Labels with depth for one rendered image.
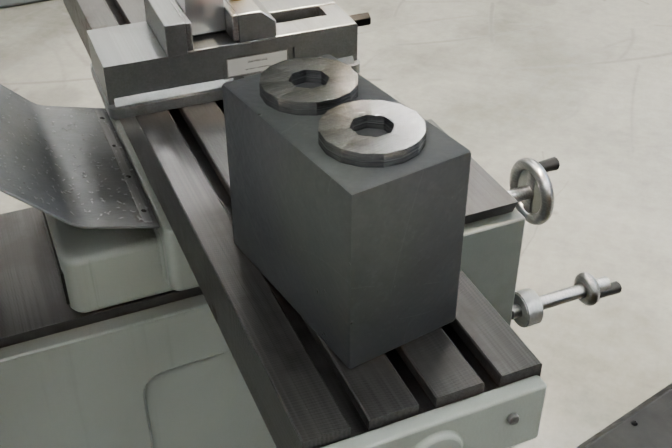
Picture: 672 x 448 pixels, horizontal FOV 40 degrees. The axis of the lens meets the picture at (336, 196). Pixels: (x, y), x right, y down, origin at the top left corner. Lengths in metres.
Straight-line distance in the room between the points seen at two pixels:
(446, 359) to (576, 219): 1.88
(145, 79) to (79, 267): 0.25
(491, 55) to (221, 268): 2.72
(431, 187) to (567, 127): 2.40
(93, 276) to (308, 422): 0.47
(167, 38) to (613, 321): 1.50
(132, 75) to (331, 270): 0.51
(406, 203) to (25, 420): 0.71
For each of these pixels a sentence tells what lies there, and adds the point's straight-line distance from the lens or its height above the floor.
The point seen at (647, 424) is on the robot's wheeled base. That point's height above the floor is 0.59.
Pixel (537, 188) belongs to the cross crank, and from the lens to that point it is 1.59.
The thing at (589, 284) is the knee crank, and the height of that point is 0.55.
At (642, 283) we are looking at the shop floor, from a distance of 2.51.
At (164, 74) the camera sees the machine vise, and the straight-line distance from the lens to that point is 1.21.
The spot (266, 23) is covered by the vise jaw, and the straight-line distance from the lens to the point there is 1.22.
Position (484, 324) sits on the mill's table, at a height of 0.94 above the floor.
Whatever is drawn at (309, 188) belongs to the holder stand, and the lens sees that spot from 0.76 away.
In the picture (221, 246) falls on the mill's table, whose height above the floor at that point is 0.94.
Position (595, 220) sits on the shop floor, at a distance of 2.71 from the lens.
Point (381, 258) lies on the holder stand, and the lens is 0.76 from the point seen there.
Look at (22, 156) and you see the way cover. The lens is 1.18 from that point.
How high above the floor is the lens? 1.53
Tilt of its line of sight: 34 degrees down
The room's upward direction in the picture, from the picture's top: straight up
